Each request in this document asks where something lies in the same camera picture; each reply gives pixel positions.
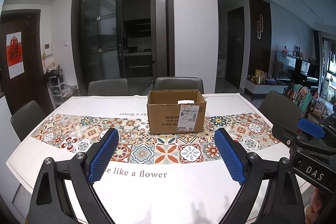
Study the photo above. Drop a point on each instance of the grey chair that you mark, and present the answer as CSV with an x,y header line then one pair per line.
x,y
27,118
113,87
277,108
179,83

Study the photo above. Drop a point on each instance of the right human hand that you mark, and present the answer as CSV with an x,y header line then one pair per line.
x,y
321,209

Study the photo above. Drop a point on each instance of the patterned tile tablecloth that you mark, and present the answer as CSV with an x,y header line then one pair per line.
x,y
167,178

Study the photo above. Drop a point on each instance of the dark glass sliding door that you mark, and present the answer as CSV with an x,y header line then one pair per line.
x,y
122,39

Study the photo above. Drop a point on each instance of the brown cardboard box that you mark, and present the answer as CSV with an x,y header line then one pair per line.
x,y
165,116

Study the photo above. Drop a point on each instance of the white tv cabinet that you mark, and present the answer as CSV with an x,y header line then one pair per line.
x,y
254,90

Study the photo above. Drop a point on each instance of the white intercom wall panel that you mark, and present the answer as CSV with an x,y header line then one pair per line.
x,y
48,49

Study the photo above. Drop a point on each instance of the white shelf rack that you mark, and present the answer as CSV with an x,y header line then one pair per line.
x,y
57,90

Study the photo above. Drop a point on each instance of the grey chair back centre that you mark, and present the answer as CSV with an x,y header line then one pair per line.
x,y
179,83

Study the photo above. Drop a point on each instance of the red fu character poster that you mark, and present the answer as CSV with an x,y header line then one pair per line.
x,y
14,54

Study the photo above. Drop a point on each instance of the colourful clothes pile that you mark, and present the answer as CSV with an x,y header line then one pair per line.
x,y
299,95

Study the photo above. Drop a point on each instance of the grey chair left side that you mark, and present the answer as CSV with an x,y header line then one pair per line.
x,y
27,118

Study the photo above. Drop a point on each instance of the grey chair back left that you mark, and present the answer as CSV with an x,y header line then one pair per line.
x,y
113,87

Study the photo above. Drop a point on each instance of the grey chair right side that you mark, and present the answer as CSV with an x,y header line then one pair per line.
x,y
277,108

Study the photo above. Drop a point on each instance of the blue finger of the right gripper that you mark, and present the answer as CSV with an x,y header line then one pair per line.
x,y
311,128

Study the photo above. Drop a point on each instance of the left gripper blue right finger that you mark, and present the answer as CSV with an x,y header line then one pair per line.
x,y
239,162

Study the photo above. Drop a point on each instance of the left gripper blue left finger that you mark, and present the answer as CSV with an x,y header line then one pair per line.
x,y
88,167

